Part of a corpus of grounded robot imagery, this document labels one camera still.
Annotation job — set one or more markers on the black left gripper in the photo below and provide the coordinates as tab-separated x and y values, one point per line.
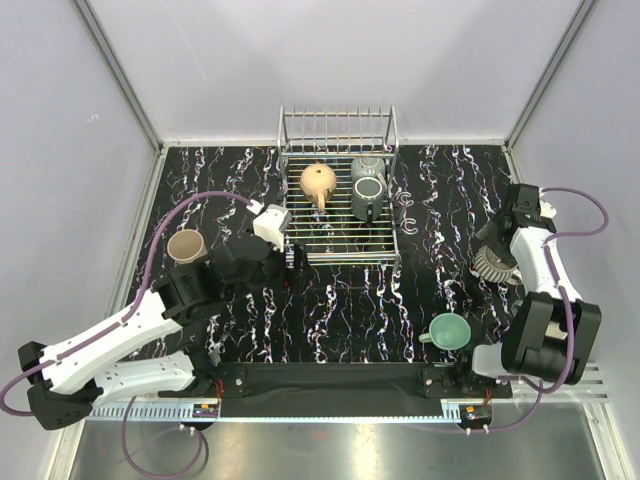
298	277

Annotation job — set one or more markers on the lower right horseshoe hook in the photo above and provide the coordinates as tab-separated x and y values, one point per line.
408	226

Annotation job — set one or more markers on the beige tall tumbler cup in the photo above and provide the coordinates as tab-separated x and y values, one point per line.
186	246

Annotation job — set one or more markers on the silver wire dish rack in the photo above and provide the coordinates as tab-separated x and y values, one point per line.
336	138

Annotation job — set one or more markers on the grey speckled ceramic mug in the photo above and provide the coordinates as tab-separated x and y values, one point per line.
368	166

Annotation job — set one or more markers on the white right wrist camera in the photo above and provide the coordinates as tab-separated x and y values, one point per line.
547	214

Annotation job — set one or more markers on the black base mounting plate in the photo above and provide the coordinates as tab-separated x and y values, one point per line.
433	382

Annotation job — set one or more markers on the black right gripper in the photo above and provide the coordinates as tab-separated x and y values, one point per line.
487	233

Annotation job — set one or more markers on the tan round ceramic mug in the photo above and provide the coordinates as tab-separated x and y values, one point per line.
318	183

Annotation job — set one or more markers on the aluminium slotted rail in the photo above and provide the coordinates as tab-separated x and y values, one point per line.
424	411

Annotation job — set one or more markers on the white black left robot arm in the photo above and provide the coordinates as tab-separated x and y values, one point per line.
68	380

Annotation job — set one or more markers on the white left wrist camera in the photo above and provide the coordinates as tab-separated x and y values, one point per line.
271	224

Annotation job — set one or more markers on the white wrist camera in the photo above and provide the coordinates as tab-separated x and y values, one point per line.
271	224
547	214

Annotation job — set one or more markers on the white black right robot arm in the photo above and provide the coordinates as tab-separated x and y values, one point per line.
554	330

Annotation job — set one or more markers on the dark green glass cup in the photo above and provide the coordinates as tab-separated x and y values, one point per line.
367	199

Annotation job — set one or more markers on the mint green mug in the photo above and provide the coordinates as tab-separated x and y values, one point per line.
448	332

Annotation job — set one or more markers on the grey ribbed ceramic mug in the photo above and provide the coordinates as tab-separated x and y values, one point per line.
488	266

